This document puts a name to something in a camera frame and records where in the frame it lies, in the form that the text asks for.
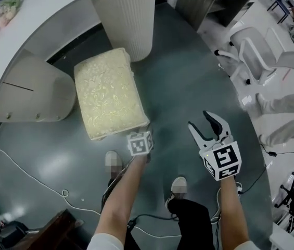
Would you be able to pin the person's black trousers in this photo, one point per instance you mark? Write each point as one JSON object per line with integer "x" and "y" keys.
{"x": 191, "y": 225}

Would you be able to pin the grey shelf desk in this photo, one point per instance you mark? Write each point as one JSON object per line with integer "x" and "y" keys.
{"x": 201, "y": 4}

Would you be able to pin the cream upholstered stool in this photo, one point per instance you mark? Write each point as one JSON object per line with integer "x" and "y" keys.
{"x": 107, "y": 92}

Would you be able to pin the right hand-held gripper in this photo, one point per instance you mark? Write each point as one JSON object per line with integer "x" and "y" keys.
{"x": 223, "y": 160}

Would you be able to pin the white curved desk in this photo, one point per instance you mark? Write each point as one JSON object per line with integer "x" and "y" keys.
{"x": 45, "y": 14}

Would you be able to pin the white office chair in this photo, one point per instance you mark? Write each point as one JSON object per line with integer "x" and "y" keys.
{"x": 256, "y": 51}

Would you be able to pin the person's left shoe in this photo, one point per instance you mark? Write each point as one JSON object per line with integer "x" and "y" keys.
{"x": 111, "y": 156}

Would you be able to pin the person in white shirt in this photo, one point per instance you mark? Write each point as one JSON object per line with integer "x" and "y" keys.
{"x": 105, "y": 242}

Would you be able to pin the person's shoe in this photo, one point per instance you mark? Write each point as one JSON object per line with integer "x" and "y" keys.
{"x": 111, "y": 156}
{"x": 179, "y": 184}

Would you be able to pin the artificial flower bouquet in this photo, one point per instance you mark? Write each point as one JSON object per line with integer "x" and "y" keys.
{"x": 6, "y": 12}

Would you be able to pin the person's right forearm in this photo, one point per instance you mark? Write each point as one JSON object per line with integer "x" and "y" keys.
{"x": 232, "y": 212}

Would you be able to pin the brown wooden furniture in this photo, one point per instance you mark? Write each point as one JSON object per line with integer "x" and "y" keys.
{"x": 53, "y": 230}

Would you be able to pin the person's left forearm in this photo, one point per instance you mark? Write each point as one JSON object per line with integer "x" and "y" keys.
{"x": 120, "y": 199}

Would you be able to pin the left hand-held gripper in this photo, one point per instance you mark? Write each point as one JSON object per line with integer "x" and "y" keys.
{"x": 139, "y": 146}

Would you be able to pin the person's right shoe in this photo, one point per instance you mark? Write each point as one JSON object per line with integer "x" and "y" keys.
{"x": 179, "y": 184}

